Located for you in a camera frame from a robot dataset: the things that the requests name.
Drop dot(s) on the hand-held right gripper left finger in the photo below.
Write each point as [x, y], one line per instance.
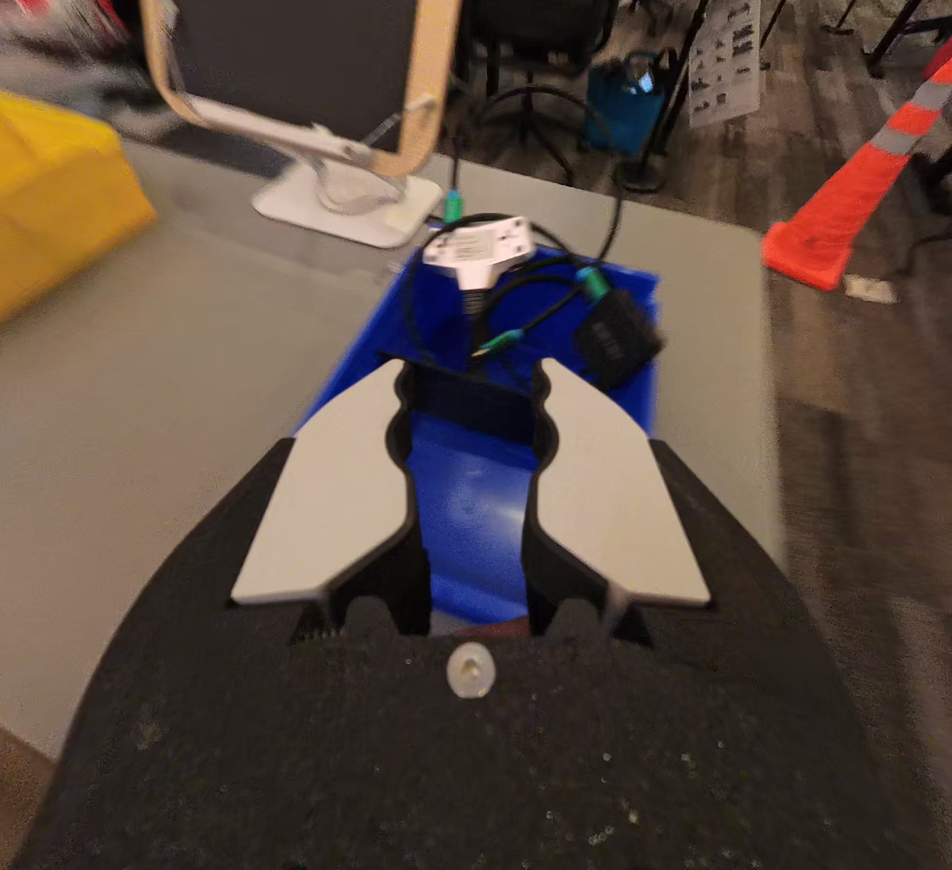
[327, 498]

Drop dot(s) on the black adapter box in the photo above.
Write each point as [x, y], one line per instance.
[613, 345]

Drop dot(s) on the yellow plastic bin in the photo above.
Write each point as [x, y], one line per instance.
[59, 200]

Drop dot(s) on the white power adapter block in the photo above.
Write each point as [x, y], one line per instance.
[476, 245]

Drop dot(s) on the black bin divider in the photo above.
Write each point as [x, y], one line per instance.
[468, 401]

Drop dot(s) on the teal bag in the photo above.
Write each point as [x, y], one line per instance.
[621, 111]

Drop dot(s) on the orange traffic cone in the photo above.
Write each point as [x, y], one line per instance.
[840, 215]

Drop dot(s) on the printed paper sheet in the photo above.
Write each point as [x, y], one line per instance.
[725, 66]

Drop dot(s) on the blue plastic bin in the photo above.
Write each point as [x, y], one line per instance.
[439, 301]

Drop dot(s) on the grey desk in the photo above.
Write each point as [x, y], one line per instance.
[149, 401]

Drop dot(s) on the black stand pole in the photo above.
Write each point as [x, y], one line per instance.
[643, 176]

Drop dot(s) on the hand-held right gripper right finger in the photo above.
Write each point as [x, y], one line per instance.
[617, 505]

